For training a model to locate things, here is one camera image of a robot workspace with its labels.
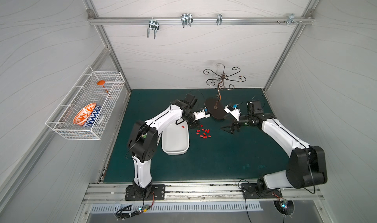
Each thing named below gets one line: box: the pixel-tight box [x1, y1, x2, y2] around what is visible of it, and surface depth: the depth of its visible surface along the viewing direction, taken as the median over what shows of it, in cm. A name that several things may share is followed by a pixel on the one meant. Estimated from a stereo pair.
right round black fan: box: [272, 200, 296, 216], surface depth 73 cm
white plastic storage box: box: [161, 118, 190, 156], surface depth 92 cm
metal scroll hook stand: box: [203, 63, 247, 120], surface depth 87 cm
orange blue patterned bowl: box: [72, 102, 102, 128], surface depth 62 cm
